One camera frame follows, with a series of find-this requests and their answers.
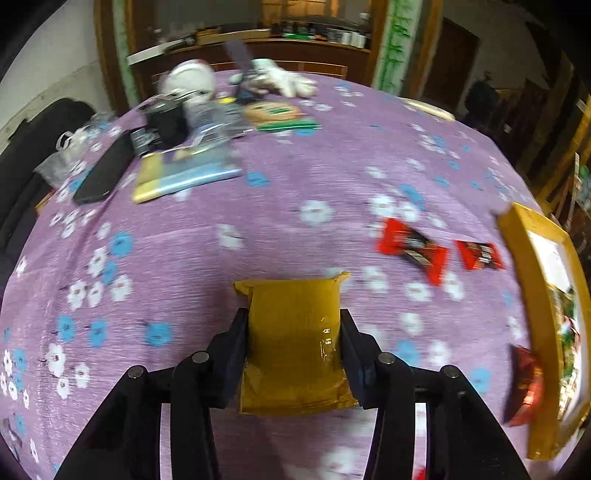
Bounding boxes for yellow snack packet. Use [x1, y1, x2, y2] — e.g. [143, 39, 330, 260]
[233, 271, 358, 417]

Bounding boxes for red packet at table edge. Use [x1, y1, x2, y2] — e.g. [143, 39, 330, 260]
[414, 467, 426, 480]

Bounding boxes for red foil snack bag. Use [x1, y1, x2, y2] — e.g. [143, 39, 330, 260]
[503, 345, 544, 427]

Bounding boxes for red candy wrapper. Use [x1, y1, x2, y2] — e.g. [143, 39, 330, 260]
[456, 240, 505, 271]
[378, 218, 449, 286]

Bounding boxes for purple floral tablecloth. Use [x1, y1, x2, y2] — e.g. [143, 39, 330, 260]
[1, 77, 535, 479]

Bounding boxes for yellow taped white box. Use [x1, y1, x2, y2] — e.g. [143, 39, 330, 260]
[497, 203, 590, 460]

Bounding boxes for yellow blue booklet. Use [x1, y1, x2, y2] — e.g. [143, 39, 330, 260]
[132, 146, 242, 204]

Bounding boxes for black phone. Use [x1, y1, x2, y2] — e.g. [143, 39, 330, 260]
[73, 131, 135, 205]

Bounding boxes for green tea box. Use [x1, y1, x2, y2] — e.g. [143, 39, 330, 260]
[242, 101, 321, 132]

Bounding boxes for white remote control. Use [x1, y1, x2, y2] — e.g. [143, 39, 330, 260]
[401, 98, 456, 122]

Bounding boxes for white cup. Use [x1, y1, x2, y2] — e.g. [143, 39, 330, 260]
[157, 59, 216, 104]

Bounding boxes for white work gloves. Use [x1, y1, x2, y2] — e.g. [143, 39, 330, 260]
[228, 58, 318, 99]

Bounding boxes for wooden cabinet counter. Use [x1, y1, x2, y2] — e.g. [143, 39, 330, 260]
[131, 38, 373, 92]

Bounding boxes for bamboo painted pillar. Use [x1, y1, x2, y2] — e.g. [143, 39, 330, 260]
[372, 0, 423, 96]

